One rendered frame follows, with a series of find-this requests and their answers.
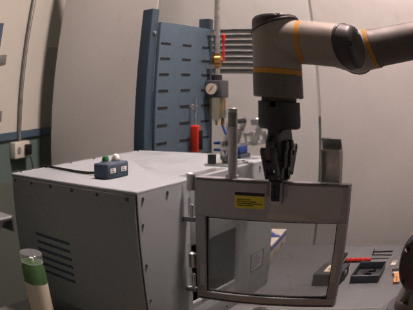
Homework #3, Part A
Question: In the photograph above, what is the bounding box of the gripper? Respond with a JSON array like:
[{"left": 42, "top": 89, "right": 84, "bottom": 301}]
[{"left": 257, "top": 97, "right": 301, "bottom": 203}]

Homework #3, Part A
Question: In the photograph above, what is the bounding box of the grey guard panel with window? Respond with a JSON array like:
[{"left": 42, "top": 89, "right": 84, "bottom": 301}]
[{"left": 192, "top": 175, "right": 353, "bottom": 307}]

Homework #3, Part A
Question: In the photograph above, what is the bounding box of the grey latch hook bail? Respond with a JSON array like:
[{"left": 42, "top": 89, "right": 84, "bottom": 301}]
[{"left": 247, "top": 117, "right": 270, "bottom": 147}]

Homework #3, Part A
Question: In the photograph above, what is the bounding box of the latch lever with black grip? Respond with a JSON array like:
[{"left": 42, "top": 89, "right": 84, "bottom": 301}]
[{"left": 237, "top": 118, "right": 256, "bottom": 145}]

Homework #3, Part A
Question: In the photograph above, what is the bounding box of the blue button box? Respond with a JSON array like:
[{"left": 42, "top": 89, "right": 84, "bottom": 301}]
[{"left": 94, "top": 159, "right": 129, "bottom": 180}]

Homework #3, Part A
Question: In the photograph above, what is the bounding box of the grey air filter regulator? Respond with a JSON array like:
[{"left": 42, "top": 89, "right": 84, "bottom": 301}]
[{"left": 205, "top": 74, "right": 229, "bottom": 126}]

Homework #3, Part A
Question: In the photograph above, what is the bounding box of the blue perforated tool board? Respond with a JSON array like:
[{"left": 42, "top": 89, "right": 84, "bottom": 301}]
[{"left": 133, "top": 8, "right": 216, "bottom": 153}]

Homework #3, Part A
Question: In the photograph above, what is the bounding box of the dark box with white label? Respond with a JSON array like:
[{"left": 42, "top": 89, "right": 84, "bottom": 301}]
[{"left": 311, "top": 262, "right": 351, "bottom": 287}]

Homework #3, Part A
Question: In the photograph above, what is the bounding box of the grey vertical pipe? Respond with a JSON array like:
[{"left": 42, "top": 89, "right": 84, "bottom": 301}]
[{"left": 213, "top": 0, "right": 222, "bottom": 77}]

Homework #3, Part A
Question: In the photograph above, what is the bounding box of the dark blue parts tray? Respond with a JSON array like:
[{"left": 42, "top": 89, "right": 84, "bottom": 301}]
[{"left": 348, "top": 260, "right": 387, "bottom": 285}]

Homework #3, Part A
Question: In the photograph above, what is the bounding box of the green and cream bottle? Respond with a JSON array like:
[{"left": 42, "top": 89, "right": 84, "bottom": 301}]
[{"left": 19, "top": 247, "right": 55, "bottom": 310}]

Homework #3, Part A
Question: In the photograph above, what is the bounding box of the grey metal bracket box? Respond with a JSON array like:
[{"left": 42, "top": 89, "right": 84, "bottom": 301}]
[{"left": 320, "top": 138, "right": 343, "bottom": 184}]

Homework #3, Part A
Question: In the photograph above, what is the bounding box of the grey round post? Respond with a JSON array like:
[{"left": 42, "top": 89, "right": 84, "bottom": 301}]
[{"left": 225, "top": 107, "right": 240, "bottom": 180}]

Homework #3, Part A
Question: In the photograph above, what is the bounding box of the white wall conduit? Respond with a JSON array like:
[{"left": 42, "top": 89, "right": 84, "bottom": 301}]
[{"left": 307, "top": 0, "right": 324, "bottom": 182}]

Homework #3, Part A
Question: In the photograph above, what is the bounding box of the red handled tool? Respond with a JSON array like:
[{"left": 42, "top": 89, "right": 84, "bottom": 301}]
[{"left": 189, "top": 123, "right": 205, "bottom": 153}]

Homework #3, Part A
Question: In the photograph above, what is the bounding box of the brass valve with red handle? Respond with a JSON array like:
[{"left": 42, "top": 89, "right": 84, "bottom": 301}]
[{"left": 210, "top": 33, "right": 227, "bottom": 68}]

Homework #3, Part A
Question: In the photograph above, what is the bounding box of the grey wall vent louvre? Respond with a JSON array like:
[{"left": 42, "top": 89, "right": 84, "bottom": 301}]
[{"left": 219, "top": 28, "right": 254, "bottom": 74}]

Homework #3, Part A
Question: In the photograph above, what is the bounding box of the grey valve-block enclosure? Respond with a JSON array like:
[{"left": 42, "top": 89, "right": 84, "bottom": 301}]
[{"left": 12, "top": 149, "right": 269, "bottom": 310}]

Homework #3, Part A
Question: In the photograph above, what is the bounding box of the black cable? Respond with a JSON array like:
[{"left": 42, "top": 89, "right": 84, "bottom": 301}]
[{"left": 41, "top": 164, "right": 96, "bottom": 176}]

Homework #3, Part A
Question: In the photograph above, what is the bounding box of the white wall socket box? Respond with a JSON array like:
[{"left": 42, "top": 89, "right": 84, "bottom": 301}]
[{"left": 9, "top": 139, "right": 32, "bottom": 160}]

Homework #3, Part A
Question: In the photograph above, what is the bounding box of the grey wall conduit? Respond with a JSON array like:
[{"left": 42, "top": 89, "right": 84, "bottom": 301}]
[{"left": 17, "top": 0, "right": 37, "bottom": 143}]

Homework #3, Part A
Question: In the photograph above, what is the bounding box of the grey wall shelf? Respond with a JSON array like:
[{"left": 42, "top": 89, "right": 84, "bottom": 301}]
[{"left": 0, "top": 211, "right": 15, "bottom": 232}]

